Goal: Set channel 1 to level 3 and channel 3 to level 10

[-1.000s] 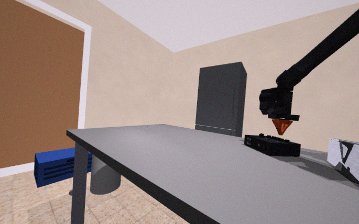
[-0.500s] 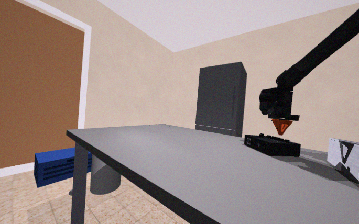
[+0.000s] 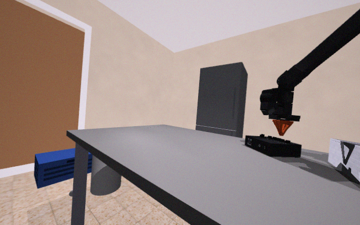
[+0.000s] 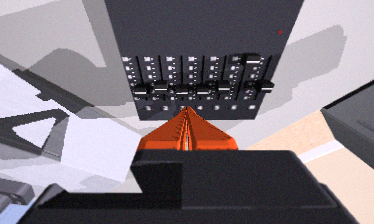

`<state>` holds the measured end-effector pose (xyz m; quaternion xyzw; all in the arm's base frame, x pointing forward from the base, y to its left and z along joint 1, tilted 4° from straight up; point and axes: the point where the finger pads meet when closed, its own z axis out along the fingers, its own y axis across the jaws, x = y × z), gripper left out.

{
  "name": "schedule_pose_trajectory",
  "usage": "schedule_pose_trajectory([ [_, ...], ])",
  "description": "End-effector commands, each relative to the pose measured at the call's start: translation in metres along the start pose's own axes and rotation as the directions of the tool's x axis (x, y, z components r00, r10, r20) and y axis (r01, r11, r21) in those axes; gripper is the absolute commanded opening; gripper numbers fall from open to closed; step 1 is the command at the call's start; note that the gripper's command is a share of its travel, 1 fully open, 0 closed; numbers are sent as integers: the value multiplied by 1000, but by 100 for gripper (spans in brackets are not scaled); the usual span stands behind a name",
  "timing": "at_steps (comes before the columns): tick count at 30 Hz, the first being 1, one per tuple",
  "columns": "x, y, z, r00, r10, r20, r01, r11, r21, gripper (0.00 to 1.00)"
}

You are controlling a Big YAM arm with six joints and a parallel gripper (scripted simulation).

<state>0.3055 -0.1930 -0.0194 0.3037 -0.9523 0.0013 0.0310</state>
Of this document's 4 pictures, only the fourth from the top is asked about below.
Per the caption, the black lighting desk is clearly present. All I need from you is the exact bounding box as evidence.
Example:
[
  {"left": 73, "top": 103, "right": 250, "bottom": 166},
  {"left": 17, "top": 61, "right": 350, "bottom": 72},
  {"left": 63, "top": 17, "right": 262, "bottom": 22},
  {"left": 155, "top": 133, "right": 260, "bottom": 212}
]
[{"left": 104, "top": 0, "right": 304, "bottom": 121}]

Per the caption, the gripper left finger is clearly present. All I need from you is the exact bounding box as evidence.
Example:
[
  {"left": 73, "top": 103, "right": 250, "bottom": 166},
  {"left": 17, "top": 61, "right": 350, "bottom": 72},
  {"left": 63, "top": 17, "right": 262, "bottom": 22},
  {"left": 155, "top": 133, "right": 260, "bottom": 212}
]
[{"left": 135, "top": 107, "right": 187, "bottom": 152}]

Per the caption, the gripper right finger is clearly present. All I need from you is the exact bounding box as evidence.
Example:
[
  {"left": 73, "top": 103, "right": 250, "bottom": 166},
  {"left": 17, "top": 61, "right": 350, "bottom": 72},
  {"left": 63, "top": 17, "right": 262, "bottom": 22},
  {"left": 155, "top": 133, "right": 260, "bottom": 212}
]
[{"left": 187, "top": 107, "right": 239, "bottom": 150}]

